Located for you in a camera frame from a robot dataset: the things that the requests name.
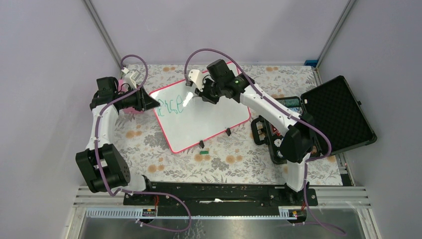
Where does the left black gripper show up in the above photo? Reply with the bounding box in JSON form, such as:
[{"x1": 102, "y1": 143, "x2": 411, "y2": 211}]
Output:
[{"x1": 118, "y1": 84, "x2": 160, "y2": 111}]

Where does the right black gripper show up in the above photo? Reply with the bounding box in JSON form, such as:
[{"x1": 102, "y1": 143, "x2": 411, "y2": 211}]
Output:
[{"x1": 195, "y1": 77, "x2": 224, "y2": 105}]

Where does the pink framed whiteboard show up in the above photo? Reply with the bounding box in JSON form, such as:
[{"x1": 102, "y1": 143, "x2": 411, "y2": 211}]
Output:
[{"x1": 150, "y1": 80, "x2": 251, "y2": 153}]

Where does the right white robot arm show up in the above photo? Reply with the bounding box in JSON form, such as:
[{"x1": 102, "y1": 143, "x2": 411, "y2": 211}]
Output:
[{"x1": 186, "y1": 59, "x2": 315, "y2": 205}]

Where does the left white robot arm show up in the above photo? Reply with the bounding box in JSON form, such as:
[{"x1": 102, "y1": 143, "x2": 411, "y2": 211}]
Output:
[{"x1": 76, "y1": 77, "x2": 160, "y2": 193}]

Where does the pink eraser block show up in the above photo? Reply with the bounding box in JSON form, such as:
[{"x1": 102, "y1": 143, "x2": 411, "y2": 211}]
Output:
[{"x1": 118, "y1": 79, "x2": 142, "y2": 115}]

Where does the floral table mat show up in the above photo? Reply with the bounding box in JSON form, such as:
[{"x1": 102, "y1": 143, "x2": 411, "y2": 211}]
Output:
[{"x1": 114, "y1": 65, "x2": 343, "y2": 186}]

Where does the blue clip at corner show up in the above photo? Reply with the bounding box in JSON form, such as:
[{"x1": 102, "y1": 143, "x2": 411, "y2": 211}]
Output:
[{"x1": 304, "y1": 60, "x2": 318, "y2": 67}]

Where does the black poker chip case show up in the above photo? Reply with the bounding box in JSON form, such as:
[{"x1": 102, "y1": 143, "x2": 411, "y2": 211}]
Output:
[{"x1": 251, "y1": 76, "x2": 377, "y2": 164}]

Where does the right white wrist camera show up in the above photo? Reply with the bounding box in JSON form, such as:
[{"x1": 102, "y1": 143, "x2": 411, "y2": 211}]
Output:
[{"x1": 185, "y1": 69, "x2": 206, "y2": 92}]

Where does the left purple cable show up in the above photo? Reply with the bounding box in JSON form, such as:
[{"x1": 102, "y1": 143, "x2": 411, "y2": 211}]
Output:
[{"x1": 94, "y1": 54, "x2": 193, "y2": 233}]

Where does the purple cable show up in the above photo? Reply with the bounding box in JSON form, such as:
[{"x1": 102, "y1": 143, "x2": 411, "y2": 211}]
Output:
[
  {"x1": 94, "y1": 54, "x2": 193, "y2": 233},
  {"x1": 184, "y1": 48, "x2": 347, "y2": 237}
]

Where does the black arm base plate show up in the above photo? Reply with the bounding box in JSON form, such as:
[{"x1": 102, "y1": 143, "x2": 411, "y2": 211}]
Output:
[{"x1": 123, "y1": 182, "x2": 318, "y2": 217}]

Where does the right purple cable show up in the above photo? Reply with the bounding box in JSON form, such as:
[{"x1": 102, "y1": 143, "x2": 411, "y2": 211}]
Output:
[{"x1": 184, "y1": 48, "x2": 347, "y2": 237}]

